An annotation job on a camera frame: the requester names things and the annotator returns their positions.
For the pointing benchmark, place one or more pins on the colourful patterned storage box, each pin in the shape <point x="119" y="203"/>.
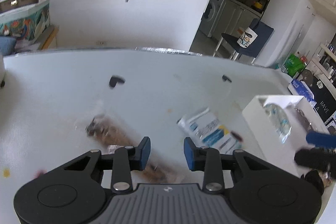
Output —
<point x="27" y="25"/>

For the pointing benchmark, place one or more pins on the white washing machine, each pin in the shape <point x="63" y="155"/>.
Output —
<point x="211" y="16"/>

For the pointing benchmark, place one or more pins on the navy blue chair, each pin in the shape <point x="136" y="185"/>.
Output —
<point x="264" y="34"/>

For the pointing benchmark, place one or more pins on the green cardboard box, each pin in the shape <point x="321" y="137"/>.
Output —
<point x="293" y="65"/>

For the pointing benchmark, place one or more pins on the cream cat-shaped ceramic jar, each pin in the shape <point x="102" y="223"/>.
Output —
<point x="2" y="72"/>

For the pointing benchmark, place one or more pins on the black have a nice day board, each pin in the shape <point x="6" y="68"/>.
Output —
<point x="325" y="101"/>

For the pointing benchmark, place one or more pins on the floral blue brocade pouch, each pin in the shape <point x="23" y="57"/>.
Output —
<point x="279" y="120"/>

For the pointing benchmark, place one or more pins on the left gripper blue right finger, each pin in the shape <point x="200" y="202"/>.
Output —
<point x="198" y="158"/>

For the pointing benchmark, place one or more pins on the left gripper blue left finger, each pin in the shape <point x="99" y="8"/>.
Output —
<point x="134" y="157"/>

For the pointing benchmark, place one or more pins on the cartoon print tote bag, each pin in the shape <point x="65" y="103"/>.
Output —
<point x="247" y="37"/>

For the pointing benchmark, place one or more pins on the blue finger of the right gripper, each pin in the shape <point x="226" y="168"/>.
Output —
<point x="318" y="139"/>

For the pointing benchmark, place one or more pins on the blue tissue pack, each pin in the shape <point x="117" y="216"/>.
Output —
<point x="300" y="88"/>

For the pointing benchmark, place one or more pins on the navy triangle pattern cushion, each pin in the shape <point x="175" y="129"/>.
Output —
<point x="7" y="45"/>

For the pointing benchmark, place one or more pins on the black velvet scrunchie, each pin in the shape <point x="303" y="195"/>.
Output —
<point x="321" y="163"/>

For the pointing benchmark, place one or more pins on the white shallow cardboard box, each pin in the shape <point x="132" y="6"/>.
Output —
<point x="302" y="117"/>

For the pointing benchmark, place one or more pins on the white blue medicine sachet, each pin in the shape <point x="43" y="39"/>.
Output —
<point x="206" y="130"/>

